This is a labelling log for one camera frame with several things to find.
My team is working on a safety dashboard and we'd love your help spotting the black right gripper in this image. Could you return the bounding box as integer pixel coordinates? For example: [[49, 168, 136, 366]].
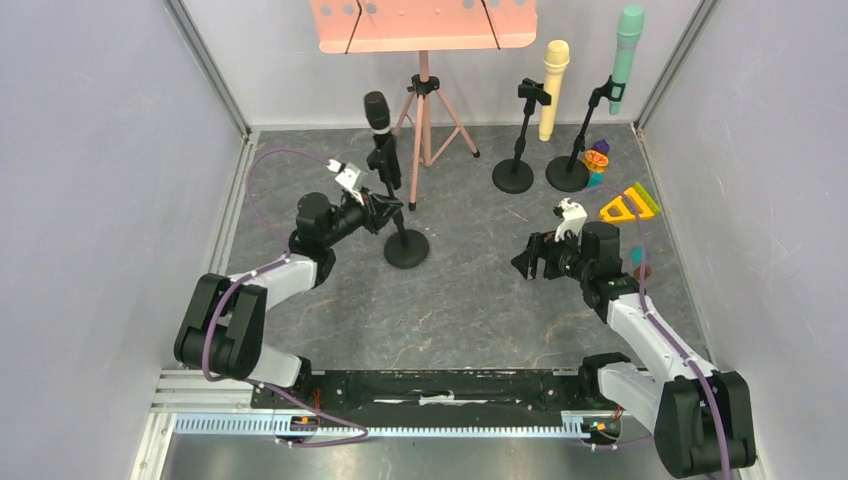
[[510, 224, 592, 283]]

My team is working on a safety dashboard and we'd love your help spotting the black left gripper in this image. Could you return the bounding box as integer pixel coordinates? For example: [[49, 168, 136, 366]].
[[322, 188, 404, 248]]

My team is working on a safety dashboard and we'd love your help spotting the black microphone desk stand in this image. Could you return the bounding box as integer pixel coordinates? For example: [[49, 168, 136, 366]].
[[367, 131, 430, 270]]

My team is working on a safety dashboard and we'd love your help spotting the black microphone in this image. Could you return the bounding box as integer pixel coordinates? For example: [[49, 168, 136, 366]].
[[363, 91, 391, 146]]

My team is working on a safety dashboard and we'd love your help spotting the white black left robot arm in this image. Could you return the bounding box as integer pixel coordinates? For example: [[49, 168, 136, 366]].
[[173, 189, 403, 408]]

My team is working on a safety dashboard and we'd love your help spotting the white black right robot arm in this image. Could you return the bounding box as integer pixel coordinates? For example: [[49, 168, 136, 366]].
[[511, 221, 757, 479]]

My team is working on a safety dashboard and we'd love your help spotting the black middle microphone stand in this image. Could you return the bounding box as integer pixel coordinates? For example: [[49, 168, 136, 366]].
[[492, 78, 551, 194]]

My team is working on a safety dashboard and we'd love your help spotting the black right microphone stand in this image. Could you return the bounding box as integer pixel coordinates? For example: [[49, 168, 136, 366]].
[[545, 76, 626, 193]]

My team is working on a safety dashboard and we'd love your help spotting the pink tripod music stand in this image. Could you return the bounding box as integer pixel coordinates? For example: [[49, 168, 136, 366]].
[[310, 0, 538, 210]]

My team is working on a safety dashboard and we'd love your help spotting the yellow microphone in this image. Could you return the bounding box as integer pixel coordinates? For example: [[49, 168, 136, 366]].
[[538, 40, 570, 142]]

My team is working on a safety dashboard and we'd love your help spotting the green microphone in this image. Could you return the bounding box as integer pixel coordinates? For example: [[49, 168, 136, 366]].
[[609, 5, 645, 115]]

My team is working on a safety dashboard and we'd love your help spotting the small teal cube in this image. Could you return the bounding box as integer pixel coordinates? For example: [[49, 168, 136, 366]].
[[630, 246, 644, 264]]

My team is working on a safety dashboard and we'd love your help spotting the teal toy block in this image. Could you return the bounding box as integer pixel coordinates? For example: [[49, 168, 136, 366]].
[[585, 172, 603, 193]]

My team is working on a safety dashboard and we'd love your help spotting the brown round toy piece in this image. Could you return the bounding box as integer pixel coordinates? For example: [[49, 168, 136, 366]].
[[633, 265, 653, 278]]

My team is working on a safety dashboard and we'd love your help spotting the yellow triangular toy block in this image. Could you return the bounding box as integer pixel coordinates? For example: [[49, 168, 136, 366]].
[[599, 182, 661, 224]]

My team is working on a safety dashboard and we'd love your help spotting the purple toy block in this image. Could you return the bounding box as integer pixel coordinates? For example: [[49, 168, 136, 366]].
[[591, 139, 611, 156]]

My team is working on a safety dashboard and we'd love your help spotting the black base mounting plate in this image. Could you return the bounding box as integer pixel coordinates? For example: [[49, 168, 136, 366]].
[[250, 368, 645, 429]]

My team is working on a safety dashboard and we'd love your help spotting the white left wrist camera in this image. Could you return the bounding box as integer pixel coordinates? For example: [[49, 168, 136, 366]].
[[327, 159, 364, 205]]

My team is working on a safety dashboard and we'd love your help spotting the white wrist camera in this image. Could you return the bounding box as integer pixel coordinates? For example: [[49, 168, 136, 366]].
[[327, 159, 364, 205], [554, 197, 588, 242]]

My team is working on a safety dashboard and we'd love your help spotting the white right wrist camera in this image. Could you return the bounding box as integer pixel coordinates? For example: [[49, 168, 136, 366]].
[[554, 197, 588, 242]]

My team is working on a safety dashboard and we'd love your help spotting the white slotted cable duct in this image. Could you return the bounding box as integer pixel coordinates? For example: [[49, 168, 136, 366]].
[[173, 413, 590, 440]]

